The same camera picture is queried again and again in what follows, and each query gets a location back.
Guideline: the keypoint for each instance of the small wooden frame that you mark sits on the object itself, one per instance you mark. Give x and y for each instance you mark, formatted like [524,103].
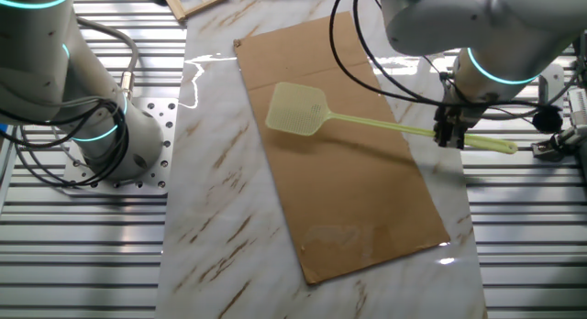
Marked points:
[204,5]

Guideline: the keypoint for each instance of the grey metal clamp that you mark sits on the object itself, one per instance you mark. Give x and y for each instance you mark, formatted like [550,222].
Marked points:
[548,149]

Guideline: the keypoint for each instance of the white ribbed part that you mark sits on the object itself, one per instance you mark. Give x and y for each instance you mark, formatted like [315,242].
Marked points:
[579,106]

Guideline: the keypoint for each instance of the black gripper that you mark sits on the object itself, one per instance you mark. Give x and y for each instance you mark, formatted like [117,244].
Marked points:
[463,113]

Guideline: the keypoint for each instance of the brown cardboard sheet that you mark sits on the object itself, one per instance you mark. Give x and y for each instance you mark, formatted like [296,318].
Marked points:
[348,204]

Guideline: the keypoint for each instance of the grey metal upright bracket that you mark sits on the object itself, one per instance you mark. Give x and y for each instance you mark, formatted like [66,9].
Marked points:
[552,80]

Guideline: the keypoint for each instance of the aluminium mounting plate with holes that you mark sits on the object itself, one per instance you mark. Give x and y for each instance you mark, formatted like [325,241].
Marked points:
[170,145]

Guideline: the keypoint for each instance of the pale green plastic flyswatter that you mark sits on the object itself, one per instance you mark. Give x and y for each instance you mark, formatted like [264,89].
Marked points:
[298,110]

